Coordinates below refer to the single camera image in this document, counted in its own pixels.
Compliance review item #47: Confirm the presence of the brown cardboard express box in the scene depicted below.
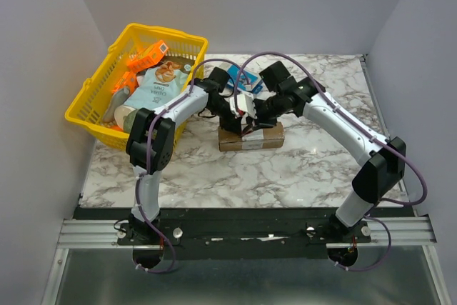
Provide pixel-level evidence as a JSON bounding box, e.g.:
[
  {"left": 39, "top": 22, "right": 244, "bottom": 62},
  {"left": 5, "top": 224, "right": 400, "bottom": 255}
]
[{"left": 218, "top": 122, "right": 285, "bottom": 152}]

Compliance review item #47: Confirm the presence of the red black utility knife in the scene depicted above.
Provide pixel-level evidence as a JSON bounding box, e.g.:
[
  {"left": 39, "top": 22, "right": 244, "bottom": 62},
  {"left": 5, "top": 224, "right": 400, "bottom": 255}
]
[{"left": 241, "top": 124, "right": 255, "bottom": 137}]

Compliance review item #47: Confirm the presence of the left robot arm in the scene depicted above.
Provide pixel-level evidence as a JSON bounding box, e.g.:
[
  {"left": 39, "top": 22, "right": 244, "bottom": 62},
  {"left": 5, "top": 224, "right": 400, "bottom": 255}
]
[{"left": 126, "top": 67, "right": 241, "bottom": 244}]

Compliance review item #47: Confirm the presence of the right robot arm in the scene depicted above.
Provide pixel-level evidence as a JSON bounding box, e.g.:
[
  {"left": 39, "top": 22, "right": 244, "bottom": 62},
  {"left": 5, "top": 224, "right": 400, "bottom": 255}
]
[{"left": 243, "top": 61, "right": 406, "bottom": 242}]

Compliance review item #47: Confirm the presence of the blue razor box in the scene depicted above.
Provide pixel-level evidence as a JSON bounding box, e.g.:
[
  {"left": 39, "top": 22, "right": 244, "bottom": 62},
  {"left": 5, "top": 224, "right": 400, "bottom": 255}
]
[{"left": 220, "top": 62, "right": 263, "bottom": 94}]

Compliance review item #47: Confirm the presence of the orange snack box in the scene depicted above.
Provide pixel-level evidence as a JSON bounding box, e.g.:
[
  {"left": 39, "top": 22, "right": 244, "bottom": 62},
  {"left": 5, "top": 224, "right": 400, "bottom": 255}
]
[{"left": 127, "top": 40, "right": 169, "bottom": 73}]

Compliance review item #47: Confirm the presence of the light blue chips bag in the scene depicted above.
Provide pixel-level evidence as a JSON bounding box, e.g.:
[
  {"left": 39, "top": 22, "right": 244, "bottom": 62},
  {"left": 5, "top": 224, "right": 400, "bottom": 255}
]
[{"left": 124, "top": 56, "right": 194, "bottom": 110}]

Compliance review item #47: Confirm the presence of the yellow plastic basket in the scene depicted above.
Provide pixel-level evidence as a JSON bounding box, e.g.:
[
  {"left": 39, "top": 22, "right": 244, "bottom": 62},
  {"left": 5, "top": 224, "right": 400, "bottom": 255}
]
[{"left": 65, "top": 23, "right": 209, "bottom": 151}]

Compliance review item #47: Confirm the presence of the green melon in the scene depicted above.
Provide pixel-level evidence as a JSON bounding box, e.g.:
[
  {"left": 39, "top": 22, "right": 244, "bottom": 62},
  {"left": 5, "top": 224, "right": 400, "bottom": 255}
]
[{"left": 123, "top": 109, "right": 139, "bottom": 134}]

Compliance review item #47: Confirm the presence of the orange packet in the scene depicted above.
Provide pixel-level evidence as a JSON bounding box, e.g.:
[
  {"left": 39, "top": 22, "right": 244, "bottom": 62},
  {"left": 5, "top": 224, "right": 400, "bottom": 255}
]
[{"left": 111, "top": 71, "right": 139, "bottom": 94}]

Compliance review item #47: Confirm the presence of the white round jar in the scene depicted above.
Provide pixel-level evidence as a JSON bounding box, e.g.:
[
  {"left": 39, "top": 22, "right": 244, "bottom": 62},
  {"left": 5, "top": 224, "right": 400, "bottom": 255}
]
[{"left": 114, "top": 105, "right": 136, "bottom": 129}]

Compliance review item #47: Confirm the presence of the beige bottle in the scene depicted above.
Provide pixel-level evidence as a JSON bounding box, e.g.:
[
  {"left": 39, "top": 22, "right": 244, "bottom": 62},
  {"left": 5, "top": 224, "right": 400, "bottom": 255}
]
[{"left": 102, "top": 86, "right": 130, "bottom": 123}]

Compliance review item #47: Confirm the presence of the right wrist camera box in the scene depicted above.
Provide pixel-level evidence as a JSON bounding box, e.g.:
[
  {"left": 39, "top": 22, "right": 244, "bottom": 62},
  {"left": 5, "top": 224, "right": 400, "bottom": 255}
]
[{"left": 246, "top": 107, "right": 257, "bottom": 119}]

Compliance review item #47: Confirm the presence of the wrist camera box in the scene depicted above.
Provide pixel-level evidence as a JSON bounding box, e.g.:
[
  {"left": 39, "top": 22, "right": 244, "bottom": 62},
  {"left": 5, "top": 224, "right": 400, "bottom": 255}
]
[
  {"left": 246, "top": 107, "right": 257, "bottom": 119},
  {"left": 229, "top": 91, "right": 255, "bottom": 117}
]

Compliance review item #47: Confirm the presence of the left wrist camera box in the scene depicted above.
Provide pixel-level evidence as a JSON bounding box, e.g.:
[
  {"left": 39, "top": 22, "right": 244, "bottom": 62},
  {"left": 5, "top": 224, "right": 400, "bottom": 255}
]
[{"left": 229, "top": 91, "right": 255, "bottom": 117}]

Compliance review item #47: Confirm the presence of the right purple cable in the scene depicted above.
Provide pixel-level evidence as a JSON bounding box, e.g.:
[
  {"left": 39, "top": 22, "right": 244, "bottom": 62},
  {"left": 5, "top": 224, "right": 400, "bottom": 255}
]
[{"left": 238, "top": 51, "right": 428, "bottom": 273}]

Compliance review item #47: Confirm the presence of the purple cable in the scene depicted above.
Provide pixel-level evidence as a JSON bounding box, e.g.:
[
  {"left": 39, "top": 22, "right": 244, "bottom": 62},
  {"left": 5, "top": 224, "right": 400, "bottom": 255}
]
[
  {"left": 238, "top": 51, "right": 428, "bottom": 273},
  {"left": 134, "top": 58, "right": 251, "bottom": 274}
]

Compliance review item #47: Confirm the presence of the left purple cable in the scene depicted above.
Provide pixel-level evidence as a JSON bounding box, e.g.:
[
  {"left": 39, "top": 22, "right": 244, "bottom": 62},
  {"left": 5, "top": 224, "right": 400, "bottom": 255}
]
[{"left": 134, "top": 58, "right": 251, "bottom": 274}]

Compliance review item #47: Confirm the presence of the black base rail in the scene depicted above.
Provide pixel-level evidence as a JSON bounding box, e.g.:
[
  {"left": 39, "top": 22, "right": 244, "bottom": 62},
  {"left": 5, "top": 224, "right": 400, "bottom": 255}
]
[{"left": 74, "top": 208, "right": 386, "bottom": 261}]

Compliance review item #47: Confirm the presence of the aluminium frame rail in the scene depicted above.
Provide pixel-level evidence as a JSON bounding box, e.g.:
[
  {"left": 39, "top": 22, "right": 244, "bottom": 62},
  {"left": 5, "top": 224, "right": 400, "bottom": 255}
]
[{"left": 57, "top": 219, "right": 118, "bottom": 249}]

